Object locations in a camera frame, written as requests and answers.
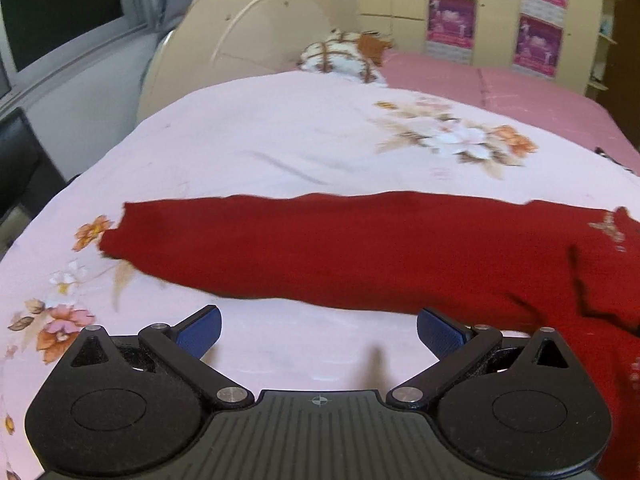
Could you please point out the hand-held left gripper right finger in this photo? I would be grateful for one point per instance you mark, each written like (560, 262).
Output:
(440, 332)

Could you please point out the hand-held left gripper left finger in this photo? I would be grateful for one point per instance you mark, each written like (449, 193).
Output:
(200, 332)

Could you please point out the red knit sweater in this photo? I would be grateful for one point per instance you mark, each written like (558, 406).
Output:
(350, 250)

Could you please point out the pale floral blanket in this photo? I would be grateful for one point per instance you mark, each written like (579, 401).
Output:
(250, 135)

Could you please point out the striped cloth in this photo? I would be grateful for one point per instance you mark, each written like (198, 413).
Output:
(620, 161)

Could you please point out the black padded furniture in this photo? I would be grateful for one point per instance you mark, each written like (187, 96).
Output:
(20, 160)

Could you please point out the pink bed sheet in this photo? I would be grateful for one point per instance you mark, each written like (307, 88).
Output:
(525, 95)

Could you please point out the white brown checked pillow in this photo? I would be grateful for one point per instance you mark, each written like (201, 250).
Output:
(337, 59)

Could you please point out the cream wardrobe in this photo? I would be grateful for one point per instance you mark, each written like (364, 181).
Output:
(495, 20)

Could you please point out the cream wooden headboard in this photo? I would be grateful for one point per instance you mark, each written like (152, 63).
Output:
(260, 20)

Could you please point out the brown wooden door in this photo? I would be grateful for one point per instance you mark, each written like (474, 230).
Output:
(625, 70)

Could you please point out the cream corner shelf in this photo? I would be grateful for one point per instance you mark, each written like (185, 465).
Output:
(602, 35)

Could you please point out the window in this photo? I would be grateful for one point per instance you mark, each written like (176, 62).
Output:
(60, 5)

